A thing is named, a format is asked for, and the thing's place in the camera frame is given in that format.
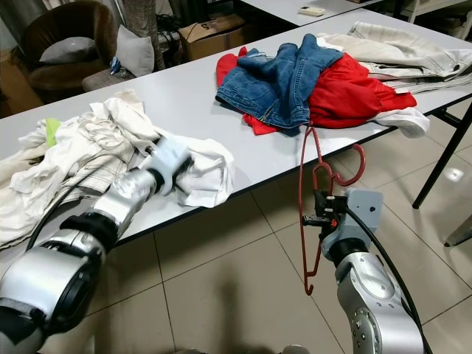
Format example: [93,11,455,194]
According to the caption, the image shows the small white cloth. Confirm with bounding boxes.
[376,107,432,139]

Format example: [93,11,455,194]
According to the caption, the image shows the black table leg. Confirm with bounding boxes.
[412,103,472,209]

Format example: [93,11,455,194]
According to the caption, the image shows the grey throw pillow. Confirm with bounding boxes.
[114,24,156,78]

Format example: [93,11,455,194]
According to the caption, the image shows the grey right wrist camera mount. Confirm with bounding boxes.
[321,189,384,255]

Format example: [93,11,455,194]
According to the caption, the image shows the brown round armchair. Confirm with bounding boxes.
[21,0,119,93]

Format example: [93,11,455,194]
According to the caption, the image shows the red crumpled garment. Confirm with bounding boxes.
[215,46,417,136]

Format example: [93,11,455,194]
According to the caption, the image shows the cream crumpled garment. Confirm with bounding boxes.
[0,90,170,248]

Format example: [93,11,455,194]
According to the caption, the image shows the lime green item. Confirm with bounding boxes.
[44,117,61,147]

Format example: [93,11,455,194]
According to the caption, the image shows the white shirt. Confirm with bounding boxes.
[162,135,237,209]

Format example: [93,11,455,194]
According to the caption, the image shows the grey seat cushion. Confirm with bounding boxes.
[38,35,98,66]

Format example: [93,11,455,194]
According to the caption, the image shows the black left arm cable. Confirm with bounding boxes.
[26,147,159,251]

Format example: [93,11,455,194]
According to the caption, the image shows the grey patterned curtain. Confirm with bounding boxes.
[118,0,167,34]

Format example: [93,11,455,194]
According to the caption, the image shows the flat brown cardboard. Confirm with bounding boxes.
[0,48,24,115]

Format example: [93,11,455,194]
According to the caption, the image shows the blue denim jeans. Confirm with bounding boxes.
[218,33,346,137]

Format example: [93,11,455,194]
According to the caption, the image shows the open brown cardboard box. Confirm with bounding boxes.
[178,13,248,62]

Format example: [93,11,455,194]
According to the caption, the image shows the white remote control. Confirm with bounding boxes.
[297,5,327,17]

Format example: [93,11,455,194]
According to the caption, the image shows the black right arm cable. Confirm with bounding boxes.
[339,206,425,354]

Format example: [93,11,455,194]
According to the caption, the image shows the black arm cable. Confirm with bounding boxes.
[339,206,425,354]
[26,147,159,251]

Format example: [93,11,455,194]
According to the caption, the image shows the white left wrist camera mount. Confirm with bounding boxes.
[155,136,192,185]

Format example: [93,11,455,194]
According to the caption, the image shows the beige striped garment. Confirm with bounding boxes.
[316,21,472,95]

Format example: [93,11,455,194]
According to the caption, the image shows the red plastic hanger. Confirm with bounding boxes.
[297,124,369,296]

